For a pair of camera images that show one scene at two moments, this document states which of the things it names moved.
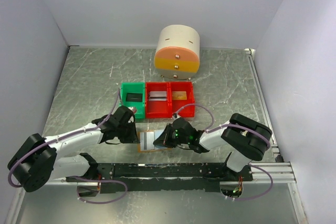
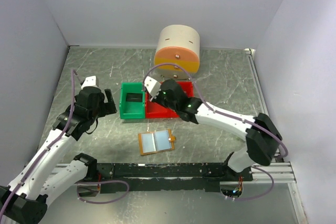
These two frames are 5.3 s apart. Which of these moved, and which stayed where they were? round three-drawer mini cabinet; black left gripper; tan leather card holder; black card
Moved: black left gripper
Stayed: black card; tan leather card holder; round three-drawer mini cabinet
